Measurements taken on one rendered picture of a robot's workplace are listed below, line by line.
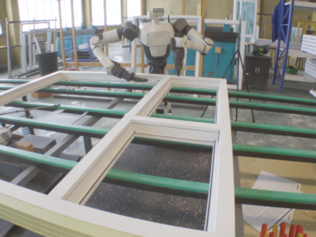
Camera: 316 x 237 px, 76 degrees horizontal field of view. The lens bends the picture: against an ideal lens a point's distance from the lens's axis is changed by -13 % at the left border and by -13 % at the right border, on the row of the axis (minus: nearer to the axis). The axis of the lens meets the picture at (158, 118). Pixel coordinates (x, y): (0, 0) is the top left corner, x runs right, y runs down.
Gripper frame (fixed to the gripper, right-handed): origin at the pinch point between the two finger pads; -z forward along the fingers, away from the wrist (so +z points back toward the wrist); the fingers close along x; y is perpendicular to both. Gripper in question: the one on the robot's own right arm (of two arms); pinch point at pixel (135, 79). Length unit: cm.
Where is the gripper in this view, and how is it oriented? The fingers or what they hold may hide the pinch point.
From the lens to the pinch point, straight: 172.6
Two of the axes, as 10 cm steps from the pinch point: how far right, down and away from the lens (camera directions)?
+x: 2.5, -3.4, 9.1
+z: -9.1, -4.1, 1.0
